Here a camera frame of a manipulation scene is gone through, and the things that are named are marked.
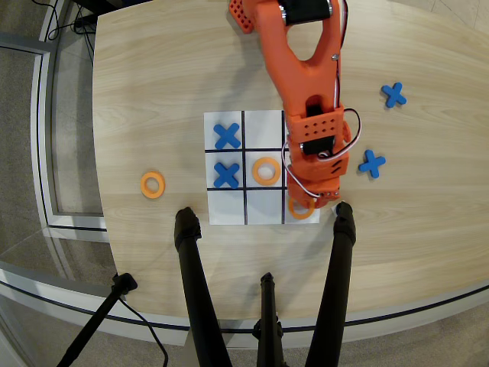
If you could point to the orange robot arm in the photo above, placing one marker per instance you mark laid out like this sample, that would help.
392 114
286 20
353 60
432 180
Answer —
302 76

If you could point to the black slanted stand pole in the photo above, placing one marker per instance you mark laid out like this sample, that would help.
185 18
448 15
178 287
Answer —
95 319

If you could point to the blue foam cross piece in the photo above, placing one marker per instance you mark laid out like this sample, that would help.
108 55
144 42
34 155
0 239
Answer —
371 164
394 95
226 175
227 136

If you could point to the white tic-tac-toe grid sheet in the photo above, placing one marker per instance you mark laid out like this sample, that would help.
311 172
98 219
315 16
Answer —
263 130

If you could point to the small white sticker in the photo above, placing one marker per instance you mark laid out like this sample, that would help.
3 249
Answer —
333 209

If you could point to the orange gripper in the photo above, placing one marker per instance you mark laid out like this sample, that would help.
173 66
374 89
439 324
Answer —
314 188

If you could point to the thick black tripod leg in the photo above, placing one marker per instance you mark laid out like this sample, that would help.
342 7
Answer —
195 275
338 267

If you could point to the grey metal floor frame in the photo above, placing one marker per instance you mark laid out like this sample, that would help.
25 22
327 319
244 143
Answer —
40 134

